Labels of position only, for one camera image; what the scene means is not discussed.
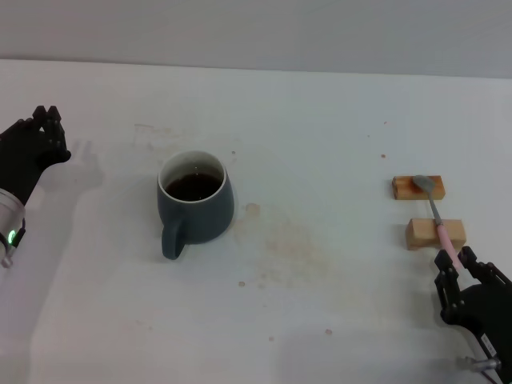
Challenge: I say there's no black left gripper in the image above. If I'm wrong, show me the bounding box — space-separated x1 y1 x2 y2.
0 105 73 208

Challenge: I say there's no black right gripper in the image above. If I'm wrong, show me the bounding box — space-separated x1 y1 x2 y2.
434 245 512 384

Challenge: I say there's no pink handled metal spoon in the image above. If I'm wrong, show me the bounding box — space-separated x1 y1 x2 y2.
411 174 463 270

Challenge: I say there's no grey ceramic coffee cup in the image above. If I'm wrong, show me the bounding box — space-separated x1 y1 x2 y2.
157 150 236 261

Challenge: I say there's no notched light wooden block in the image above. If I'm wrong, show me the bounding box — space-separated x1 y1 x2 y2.
406 218 467 252

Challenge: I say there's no stained flat wooden block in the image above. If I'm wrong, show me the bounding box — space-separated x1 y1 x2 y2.
390 174 446 201

